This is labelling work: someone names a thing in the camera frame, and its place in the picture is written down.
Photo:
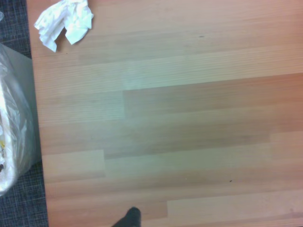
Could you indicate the white tissue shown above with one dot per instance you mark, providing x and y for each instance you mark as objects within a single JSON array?
[{"x": 75, "y": 21}]

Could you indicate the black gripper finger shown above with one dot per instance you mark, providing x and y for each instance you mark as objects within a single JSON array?
[{"x": 131, "y": 218}]

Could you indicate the white trash bin with liner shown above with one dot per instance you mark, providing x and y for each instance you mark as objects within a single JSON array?
[{"x": 22, "y": 85}]

